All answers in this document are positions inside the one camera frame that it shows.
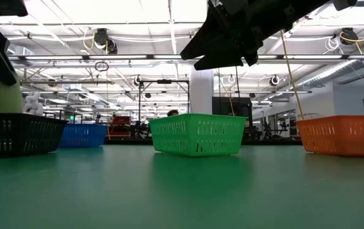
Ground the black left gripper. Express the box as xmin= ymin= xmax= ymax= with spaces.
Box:
xmin=0 ymin=0 xmax=29 ymax=87

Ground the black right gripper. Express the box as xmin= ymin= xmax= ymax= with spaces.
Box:
xmin=180 ymin=0 xmax=293 ymax=71

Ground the yellow cylinder foam block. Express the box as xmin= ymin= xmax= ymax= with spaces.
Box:
xmin=0 ymin=72 xmax=24 ymax=114

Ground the dark monitor screen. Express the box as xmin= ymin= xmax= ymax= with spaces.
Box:
xmin=211 ymin=96 xmax=253 ymax=118

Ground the white knobby object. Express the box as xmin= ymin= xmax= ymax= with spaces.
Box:
xmin=24 ymin=91 xmax=45 ymax=116

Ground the black plastic basket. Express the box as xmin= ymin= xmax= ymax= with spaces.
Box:
xmin=0 ymin=112 xmax=69 ymax=158

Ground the green plastic basket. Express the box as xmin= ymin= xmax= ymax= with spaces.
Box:
xmin=149 ymin=113 xmax=248 ymax=157

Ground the red cart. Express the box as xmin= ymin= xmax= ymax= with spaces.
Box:
xmin=108 ymin=115 xmax=132 ymax=140

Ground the blue plastic basket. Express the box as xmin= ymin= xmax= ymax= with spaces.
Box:
xmin=58 ymin=123 xmax=108 ymax=149

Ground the red-orange plastic basket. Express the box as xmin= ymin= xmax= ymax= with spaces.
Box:
xmin=295 ymin=114 xmax=364 ymax=157

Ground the black gantry frame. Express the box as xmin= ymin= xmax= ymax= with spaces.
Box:
xmin=137 ymin=78 xmax=192 ymax=125

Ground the yellow hanging cable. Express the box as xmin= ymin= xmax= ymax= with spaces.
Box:
xmin=279 ymin=29 xmax=305 ymax=121

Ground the black ceiling cable reel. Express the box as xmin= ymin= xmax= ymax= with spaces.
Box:
xmin=93 ymin=27 xmax=118 ymax=55
xmin=339 ymin=27 xmax=360 ymax=46

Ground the silver ventilation duct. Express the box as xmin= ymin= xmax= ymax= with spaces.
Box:
xmin=296 ymin=39 xmax=364 ymax=90

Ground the black aluminium rig frame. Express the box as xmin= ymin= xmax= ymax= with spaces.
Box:
xmin=104 ymin=137 xmax=304 ymax=146

